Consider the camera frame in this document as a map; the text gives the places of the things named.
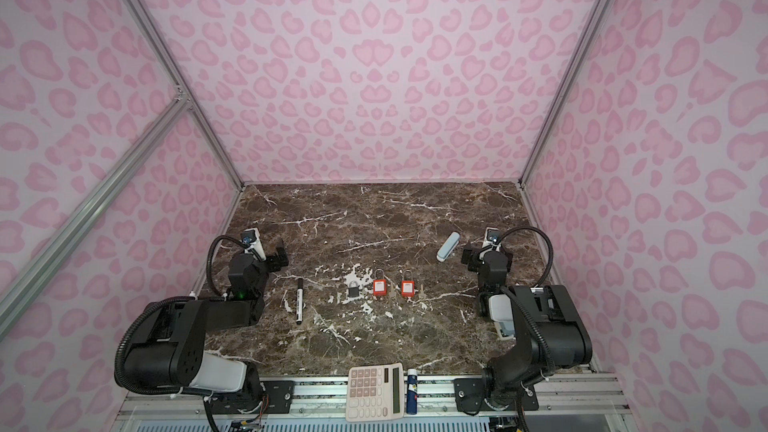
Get red padlock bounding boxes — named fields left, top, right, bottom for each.
left=372, top=270, right=388, bottom=297
left=400, top=272, right=416, bottom=299

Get small grey padlock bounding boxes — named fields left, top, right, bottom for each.
left=347, top=280, right=360, bottom=299

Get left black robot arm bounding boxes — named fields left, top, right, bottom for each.
left=114, top=232, right=289, bottom=416

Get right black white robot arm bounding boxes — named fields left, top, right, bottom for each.
left=454, top=246, right=593, bottom=416

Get light blue grey case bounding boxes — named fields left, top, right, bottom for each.
left=436, top=232, right=461, bottom=262

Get black marker pen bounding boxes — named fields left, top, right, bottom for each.
left=296, top=278, right=304, bottom=325

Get blue grey stapler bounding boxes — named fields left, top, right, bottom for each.
left=493, top=320, right=516, bottom=341

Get blue white glue stick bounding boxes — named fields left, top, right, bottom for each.
left=406, top=368, right=418, bottom=415

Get pink white calculator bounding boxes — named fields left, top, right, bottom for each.
left=345, top=363, right=406, bottom=423

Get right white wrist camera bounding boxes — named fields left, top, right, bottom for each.
left=482, top=227, right=502, bottom=248

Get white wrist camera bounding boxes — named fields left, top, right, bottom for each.
left=482, top=227, right=502, bottom=248
left=241, top=227, right=266, bottom=262

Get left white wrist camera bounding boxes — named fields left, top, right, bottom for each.
left=241, top=227, right=266, bottom=262

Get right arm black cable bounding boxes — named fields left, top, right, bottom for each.
left=495, top=226, right=554, bottom=289

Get aluminium front rail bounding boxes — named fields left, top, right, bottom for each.
left=113, top=373, right=631, bottom=427

